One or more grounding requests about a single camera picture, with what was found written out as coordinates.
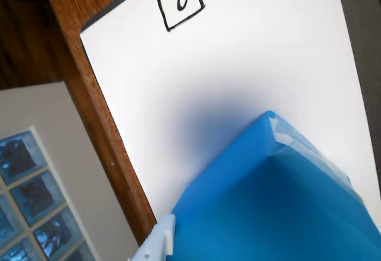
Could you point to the blue paper box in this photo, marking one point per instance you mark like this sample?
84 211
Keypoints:
268 201

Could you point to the glass block window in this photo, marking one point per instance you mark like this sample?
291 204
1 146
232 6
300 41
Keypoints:
26 189

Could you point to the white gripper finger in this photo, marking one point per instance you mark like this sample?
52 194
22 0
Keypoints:
157 243

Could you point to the white paper sheet marked 2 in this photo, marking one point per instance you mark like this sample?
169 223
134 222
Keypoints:
238 58

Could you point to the black mat with WRO logo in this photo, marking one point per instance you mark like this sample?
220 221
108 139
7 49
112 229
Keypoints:
363 19

